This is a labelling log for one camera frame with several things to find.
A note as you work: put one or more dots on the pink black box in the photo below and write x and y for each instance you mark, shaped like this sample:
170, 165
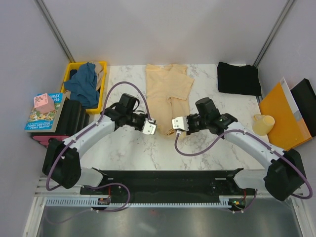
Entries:
73, 118

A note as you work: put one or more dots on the pink cube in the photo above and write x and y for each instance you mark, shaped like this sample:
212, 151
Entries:
44, 103

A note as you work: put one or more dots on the beige t shirt in bin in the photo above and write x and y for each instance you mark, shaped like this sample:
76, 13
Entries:
99, 70

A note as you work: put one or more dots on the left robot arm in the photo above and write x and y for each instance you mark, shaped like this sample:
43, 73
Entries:
62, 159

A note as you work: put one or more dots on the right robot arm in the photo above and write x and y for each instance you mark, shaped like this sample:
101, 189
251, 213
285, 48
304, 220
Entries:
283, 171

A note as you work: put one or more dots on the blue t shirt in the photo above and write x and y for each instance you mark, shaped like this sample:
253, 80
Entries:
82, 86

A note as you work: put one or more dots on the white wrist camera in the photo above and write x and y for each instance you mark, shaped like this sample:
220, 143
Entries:
180, 124
149, 127

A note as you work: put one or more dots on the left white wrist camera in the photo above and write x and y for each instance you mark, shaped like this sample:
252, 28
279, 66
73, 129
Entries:
149, 127

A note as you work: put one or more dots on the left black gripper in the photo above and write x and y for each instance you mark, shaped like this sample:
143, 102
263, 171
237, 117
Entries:
144, 116

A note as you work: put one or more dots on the blue illustrated book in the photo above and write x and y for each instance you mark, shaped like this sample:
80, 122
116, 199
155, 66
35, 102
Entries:
38, 122

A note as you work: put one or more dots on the orange board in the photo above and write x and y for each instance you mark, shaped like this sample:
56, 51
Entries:
286, 133

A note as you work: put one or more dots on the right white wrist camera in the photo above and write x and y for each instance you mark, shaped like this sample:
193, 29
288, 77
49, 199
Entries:
180, 124

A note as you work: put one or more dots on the white cable duct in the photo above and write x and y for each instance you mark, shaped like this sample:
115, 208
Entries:
94, 201

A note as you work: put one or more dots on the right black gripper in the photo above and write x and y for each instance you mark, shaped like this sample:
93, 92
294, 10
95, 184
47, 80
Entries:
190, 130

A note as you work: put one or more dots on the corner aluminium post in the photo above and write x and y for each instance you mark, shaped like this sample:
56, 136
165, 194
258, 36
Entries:
54, 28
274, 31

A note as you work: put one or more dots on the right corner aluminium post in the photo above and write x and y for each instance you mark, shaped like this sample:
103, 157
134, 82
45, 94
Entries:
274, 31

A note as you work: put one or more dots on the left corner aluminium post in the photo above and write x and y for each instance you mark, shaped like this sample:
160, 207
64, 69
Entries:
54, 28

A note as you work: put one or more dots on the aluminium frame rail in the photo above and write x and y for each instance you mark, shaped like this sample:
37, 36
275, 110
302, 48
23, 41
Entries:
220, 183

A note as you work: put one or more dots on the white strip board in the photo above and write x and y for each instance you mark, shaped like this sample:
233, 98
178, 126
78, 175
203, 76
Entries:
290, 99

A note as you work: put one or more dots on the yellow plastic bin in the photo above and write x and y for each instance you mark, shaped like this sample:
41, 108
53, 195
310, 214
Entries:
71, 70

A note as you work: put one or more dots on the yellow plastic cup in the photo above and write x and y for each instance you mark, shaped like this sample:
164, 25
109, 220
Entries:
263, 124

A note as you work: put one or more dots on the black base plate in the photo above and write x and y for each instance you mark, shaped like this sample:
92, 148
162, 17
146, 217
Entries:
180, 185

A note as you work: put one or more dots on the folded black t shirt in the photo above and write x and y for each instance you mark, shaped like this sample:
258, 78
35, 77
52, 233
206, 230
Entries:
241, 80

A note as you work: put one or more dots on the cream yellow t shirt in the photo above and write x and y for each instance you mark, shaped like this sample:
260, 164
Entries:
167, 90

